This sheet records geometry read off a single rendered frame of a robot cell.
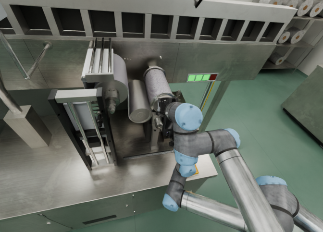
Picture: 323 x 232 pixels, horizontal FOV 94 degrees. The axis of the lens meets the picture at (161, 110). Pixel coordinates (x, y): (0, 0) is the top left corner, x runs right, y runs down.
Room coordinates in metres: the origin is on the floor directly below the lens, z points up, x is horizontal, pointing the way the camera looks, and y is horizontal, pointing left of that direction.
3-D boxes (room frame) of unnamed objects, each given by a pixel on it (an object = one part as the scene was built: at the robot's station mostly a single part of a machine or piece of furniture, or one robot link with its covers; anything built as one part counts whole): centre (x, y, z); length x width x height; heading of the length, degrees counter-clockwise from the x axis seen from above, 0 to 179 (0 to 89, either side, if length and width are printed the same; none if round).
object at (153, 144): (0.53, 0.01, 1.05); 0.06 x 0.05 x 0.31; 19
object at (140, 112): (0.66, 0.15, 1.17); 0.26 x 0.12 x 0.12; 19
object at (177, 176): (0.33, -0.15, 1.01); 0.11 x 0.08 x 0.11; 164
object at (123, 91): (0.62, 0.27, 1.33); 0.25 x 0.14 x 0.14; 19
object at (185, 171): (0.34, -0.15, 1.11); 0.11 x 0.08 x 0.09; 19
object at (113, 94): (0.47, 0.22, 1.33); 0.06 x 0.06 x 0.06; 19
